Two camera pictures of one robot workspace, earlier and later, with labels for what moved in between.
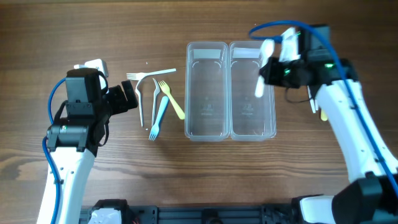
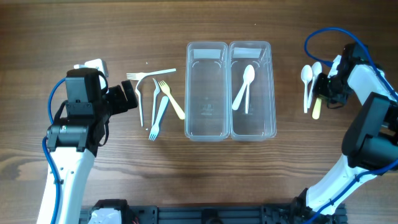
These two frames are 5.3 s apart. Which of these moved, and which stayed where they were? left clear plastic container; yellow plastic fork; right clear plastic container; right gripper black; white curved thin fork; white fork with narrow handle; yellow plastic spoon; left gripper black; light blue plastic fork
Moved: yellow plastic spoon; right gripper black
Stayed: left gripper black; light blue plastic fork; right clear plastic container; white fork with narrow handle; yellow plastic fork; left clear plastic container; white curved thin fork
